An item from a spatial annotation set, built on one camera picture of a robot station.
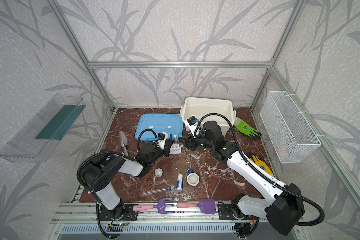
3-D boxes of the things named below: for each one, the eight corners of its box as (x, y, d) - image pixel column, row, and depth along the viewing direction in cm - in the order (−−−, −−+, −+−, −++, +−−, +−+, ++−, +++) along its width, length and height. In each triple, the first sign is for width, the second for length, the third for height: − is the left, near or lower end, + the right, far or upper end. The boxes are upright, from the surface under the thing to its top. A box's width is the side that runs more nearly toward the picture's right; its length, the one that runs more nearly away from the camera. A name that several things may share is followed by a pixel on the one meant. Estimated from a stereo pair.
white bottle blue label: (176, 190, 83) (176, 189, 81) (177, 175, 88) (177, 174, 86) (183, 190, 83) (182, 189, 81) (183, 175, 88) (183, 174, 86)
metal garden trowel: (124, 157, 96) (122, 155, 94) (119, 133, 108) (117, 131, 106) (131, 154, 97) (130, 152, 95) (125, 131, 109) (124, 129, 107)
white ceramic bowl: (186, 185, 83) (186, 184, 81) (186, 174, 87) (186, 172, 85) (199, 185, 83) (199, 184, 81) (198, 174, 87) (199, 172, 85)
